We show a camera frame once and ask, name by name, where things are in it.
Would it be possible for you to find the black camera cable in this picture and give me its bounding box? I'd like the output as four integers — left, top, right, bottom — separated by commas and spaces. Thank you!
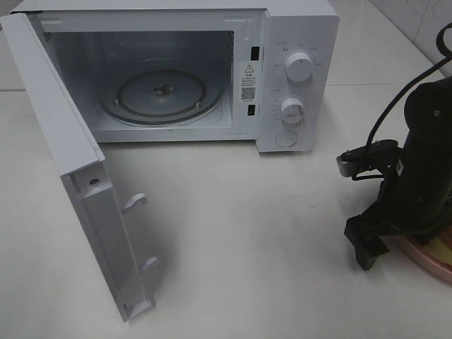
352, 20, 452, 181

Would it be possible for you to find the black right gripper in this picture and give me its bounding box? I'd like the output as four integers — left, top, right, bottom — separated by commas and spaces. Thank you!
345, 141, 451, 270

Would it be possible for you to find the pink round plate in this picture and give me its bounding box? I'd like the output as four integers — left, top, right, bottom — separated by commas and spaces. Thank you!
395, 227, 451, 284

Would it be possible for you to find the white warning label sticker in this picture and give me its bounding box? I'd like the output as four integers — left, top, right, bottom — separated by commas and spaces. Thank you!
239, 61, 259, 102

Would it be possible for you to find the round door release button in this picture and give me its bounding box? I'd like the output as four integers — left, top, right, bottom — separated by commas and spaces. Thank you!
275, 131, 297, 148

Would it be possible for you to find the white upper power knob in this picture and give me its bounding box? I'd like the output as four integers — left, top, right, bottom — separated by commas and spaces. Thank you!
285, 51, 314, 83

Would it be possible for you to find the white lower timer knob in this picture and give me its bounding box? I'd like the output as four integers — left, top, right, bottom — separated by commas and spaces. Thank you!
280, 97, 304, 124

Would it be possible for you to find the white microwave oven body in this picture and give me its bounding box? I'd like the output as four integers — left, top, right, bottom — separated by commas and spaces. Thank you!
7, 1, 339, 153

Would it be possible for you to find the white microwave door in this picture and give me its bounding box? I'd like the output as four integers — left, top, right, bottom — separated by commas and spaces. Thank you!
1, 13, 151, 322

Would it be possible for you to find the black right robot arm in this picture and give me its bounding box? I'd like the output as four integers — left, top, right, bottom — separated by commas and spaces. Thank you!
338, 78, 451, 243

